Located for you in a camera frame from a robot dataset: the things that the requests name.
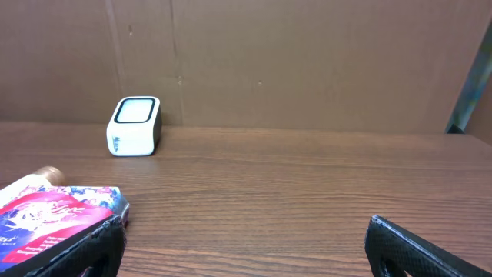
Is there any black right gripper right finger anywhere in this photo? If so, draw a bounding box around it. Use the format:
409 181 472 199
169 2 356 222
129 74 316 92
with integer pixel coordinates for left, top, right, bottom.
364 215 491 277

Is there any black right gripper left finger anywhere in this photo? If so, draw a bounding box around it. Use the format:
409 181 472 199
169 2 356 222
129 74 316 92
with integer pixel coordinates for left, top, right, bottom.
1 215 126 277

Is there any red purple pad package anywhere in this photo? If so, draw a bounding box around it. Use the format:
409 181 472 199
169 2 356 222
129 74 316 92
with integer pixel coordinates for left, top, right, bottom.
1 186 130 272

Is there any white tube with gold cap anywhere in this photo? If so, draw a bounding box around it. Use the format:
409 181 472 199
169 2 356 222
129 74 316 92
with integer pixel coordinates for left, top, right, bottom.
1 166 67 208

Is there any white barcode scanner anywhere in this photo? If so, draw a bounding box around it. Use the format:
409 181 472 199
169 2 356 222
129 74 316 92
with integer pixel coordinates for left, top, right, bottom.
106 96 162 157

